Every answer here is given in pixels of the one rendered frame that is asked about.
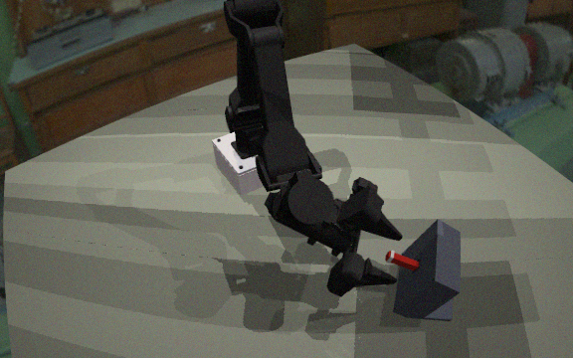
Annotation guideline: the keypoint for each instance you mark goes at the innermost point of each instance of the dark grey sloped panel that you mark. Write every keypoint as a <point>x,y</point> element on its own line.
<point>428,292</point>

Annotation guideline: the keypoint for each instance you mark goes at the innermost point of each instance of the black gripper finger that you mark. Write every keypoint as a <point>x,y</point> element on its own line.
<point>373,276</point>
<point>384,228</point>

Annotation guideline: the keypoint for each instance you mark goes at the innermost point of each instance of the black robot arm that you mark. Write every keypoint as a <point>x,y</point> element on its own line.
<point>259,113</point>

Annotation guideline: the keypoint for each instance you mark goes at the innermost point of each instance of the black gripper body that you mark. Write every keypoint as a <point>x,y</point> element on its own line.
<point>348,271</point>

